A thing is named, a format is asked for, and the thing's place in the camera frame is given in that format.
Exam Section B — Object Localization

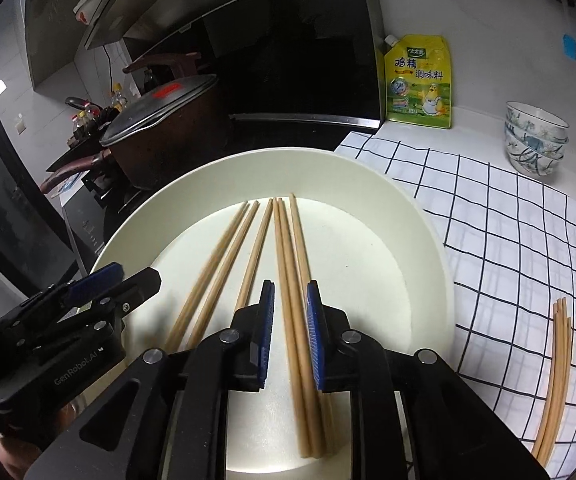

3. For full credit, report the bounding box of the yellow seasoning pouch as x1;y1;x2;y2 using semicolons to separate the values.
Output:
383;34;455;130

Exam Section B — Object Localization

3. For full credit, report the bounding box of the white black checked cloth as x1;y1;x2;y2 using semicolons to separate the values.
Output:
334;130;576;480

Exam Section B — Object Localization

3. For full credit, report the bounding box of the cluster of condiment bottles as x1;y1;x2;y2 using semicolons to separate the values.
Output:
65;82;131;148

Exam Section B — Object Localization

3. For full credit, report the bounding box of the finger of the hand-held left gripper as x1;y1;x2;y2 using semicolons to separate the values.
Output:
32;266;163;356
0;261;124;331

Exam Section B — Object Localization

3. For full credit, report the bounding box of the person's left hand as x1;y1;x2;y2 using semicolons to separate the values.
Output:
0;436;44;480

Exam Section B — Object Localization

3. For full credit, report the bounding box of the brown cooking pot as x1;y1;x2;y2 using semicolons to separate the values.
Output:
40;75;221;198

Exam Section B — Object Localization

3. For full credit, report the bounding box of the glass pot lid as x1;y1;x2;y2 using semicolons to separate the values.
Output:
100;51;219;148

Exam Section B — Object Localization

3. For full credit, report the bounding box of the long wooden chopstick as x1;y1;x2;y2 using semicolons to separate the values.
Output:
235;198;275;311
537;296;568;465
532;298;562;458
163;201;249;353
542;310;574;470
279;198;323;460
273;198;313;460
289;193;339;456
184;201;261;351

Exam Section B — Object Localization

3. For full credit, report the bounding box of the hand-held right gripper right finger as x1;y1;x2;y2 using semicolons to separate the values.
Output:
305;279;551;480

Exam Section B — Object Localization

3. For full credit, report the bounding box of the cream plastic basin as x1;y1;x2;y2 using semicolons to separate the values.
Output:
88;146;456;480

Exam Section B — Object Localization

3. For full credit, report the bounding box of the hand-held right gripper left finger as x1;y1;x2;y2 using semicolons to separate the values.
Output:
25;279;276;480

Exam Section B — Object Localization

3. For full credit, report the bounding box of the white bowl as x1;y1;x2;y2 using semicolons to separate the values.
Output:
72;0;114;25

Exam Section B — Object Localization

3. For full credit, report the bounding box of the black range hood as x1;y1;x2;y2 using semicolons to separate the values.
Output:
82;0;386;136

